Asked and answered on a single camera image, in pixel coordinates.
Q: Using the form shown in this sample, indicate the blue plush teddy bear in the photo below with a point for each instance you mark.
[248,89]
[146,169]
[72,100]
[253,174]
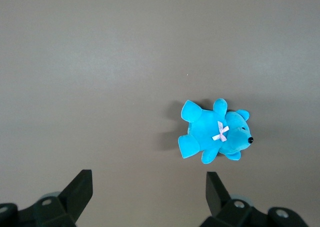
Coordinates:
[215,132]

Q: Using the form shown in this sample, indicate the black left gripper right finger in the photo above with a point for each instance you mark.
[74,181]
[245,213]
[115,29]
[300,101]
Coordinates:
[225,207]

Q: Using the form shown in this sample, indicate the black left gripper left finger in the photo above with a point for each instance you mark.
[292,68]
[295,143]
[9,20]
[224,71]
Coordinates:
[67,202]

